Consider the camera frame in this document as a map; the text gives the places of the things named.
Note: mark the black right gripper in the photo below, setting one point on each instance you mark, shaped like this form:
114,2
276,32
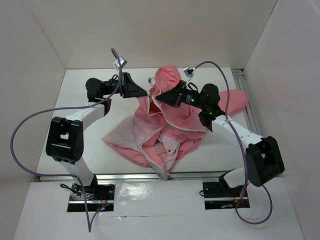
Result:
172,97

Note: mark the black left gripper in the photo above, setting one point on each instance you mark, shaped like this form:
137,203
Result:
128,89

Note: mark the pink zip-up jacket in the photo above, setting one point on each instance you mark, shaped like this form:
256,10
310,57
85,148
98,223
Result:
158,135

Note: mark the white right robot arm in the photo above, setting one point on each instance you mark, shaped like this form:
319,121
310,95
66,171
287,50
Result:
262,157

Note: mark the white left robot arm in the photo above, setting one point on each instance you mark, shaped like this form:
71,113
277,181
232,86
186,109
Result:
65,142

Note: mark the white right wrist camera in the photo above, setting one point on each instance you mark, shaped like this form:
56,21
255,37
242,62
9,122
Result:
189,73

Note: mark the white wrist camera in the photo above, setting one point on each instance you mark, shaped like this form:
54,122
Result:
120,63
189,73

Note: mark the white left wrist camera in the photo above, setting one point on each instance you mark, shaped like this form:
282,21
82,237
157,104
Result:
120,63

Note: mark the aluminium front rail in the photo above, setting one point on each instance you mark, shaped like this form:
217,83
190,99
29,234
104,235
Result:
202,175

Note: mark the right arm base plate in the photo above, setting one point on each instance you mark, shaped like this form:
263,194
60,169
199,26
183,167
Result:
218,196

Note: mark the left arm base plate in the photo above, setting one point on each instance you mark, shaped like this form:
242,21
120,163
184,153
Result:
102,200

